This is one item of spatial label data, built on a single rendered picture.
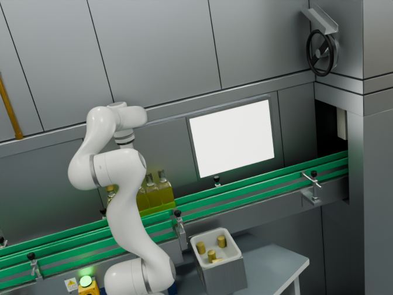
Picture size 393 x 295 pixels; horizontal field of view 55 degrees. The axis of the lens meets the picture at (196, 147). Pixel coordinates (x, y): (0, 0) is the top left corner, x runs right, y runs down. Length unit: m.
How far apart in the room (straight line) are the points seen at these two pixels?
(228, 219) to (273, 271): 0.32
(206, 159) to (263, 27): 0.67
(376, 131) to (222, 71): 0.73
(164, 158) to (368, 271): 1.16
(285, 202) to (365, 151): 0.43
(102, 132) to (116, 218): 0.26
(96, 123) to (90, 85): 0.55
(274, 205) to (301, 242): 0.54
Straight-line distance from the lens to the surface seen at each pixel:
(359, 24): 1.65
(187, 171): 1.84
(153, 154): 1.77
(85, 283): 1.66
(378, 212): 1.99
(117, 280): 1.29
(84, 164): 1.14
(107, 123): 1.17
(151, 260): 1.24
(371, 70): 1.70
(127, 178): 1.12
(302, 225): 2.29
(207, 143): 1.82
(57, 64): 1.70
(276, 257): 1.96
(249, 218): 1.84
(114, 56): 1.69
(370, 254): 2.10
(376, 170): 1.87
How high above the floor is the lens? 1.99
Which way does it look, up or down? 21 degrees down
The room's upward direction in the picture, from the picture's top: 11 degrees counter-clockwise
